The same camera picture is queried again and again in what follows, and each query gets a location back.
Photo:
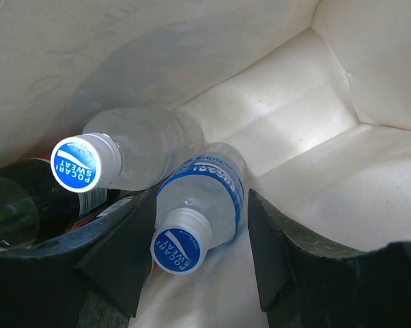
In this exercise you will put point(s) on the cola bottle red cap left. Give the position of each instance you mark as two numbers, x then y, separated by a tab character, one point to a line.
19	219

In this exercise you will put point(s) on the cola bottle red cap front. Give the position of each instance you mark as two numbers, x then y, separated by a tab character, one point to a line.
59	209

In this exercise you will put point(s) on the pocari bottle blue cap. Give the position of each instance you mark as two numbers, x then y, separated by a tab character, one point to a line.
126	149
198	208

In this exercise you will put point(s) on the Pocari bottle blue cap right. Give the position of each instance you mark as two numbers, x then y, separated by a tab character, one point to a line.
198	208

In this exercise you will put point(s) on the Pocari bottle blue cap left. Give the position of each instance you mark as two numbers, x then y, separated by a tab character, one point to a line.
126	149

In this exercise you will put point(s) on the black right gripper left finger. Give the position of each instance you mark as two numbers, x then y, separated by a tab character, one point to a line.
90	277

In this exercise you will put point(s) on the cola bottle red cap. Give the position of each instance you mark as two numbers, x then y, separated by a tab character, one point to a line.
59	209
19	219

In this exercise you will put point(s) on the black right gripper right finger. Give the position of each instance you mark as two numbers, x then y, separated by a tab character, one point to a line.
307	280

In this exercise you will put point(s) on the beige canvas tote bag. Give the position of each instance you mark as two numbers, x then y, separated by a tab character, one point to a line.
315	95

